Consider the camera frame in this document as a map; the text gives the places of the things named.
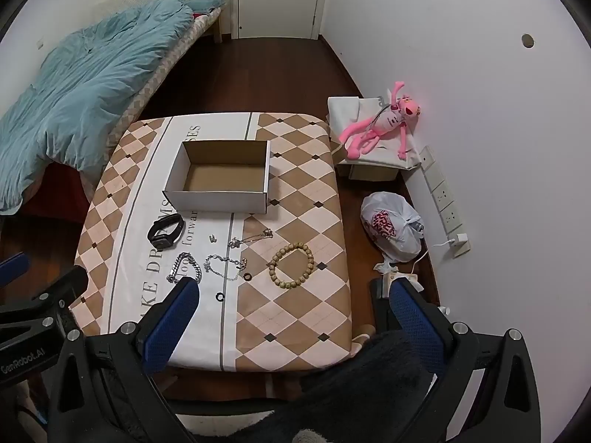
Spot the chunky silver chain bracelet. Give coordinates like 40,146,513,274
165,251,204,286

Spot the black smart watch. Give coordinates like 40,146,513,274
147,213,185,251

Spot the thin silver chain bracelet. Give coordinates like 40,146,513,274
203,252,249,281

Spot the silver pendant necklace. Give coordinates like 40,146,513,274
228,227,275,249

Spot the wooden bead bracelet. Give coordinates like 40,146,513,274
266,242,317,291

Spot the crumpled white tissue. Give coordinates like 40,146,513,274
374,260,398,275

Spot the white plastic bag red print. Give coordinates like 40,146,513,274
361,192,424,263

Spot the bed mattress patterned sheet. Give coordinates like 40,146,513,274
103,6,228,167

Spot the checkered tablecloth with lettering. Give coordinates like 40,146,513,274
71,112,362,372

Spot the cardboard box under cloth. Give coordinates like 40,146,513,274
349,165,399,182

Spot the teal blue duvet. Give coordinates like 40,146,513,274
1,0,225,215

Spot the white cardboard box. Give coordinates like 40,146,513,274
163,140,270,214

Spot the pink panther plush toy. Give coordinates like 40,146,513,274
339,81,421,160

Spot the white charger plug with cable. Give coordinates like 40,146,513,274
410,233,469,275

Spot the white wall power strip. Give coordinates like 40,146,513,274
419,145,471,259

